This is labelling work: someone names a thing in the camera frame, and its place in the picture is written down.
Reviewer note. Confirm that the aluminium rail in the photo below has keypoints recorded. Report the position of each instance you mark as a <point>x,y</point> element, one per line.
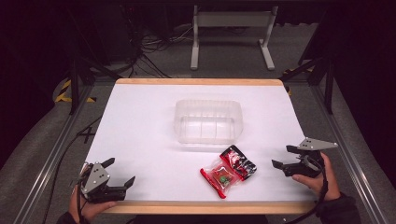
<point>53,155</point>
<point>351,161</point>

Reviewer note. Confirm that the person's left hand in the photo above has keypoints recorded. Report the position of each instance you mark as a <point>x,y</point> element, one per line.
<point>90,209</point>

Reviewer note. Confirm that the black metal stand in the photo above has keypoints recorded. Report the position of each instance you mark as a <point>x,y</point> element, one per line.
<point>327,84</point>
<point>74,81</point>

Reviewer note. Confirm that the red and black snack packet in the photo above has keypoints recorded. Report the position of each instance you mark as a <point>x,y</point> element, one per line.
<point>239,161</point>

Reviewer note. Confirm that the clear red-edged candy packet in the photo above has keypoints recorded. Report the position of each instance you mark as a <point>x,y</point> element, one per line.
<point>221,178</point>

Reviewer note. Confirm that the clear plastic container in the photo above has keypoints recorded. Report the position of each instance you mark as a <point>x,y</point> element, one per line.
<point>208,122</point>

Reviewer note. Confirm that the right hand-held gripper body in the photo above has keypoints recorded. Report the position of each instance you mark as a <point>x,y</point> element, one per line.
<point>308,161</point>

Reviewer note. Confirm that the yellow and black hazard tape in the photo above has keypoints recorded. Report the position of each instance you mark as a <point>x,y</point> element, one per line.
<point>63,91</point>

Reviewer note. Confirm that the white metal stand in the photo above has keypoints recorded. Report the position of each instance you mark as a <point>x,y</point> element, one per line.
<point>234,20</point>

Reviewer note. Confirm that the black tape cross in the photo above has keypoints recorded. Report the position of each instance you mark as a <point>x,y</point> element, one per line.
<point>87,134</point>

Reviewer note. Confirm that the person's right hand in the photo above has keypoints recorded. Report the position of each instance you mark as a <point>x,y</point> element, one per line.
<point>327,182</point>

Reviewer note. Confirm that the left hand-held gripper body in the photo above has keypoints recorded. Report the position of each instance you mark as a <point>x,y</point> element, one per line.
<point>97,180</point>

